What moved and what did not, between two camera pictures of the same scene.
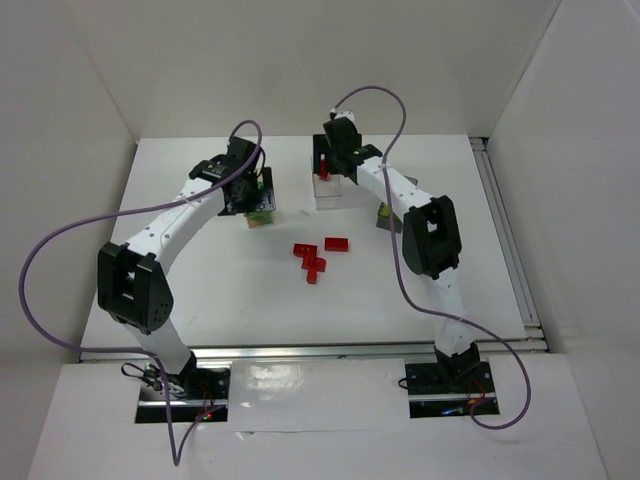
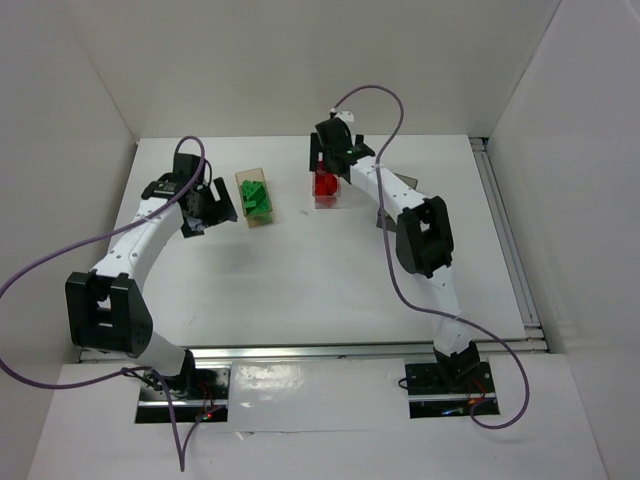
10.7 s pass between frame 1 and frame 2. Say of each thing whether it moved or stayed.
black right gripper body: stayed
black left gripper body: moved
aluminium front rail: stayed
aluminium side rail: stayed
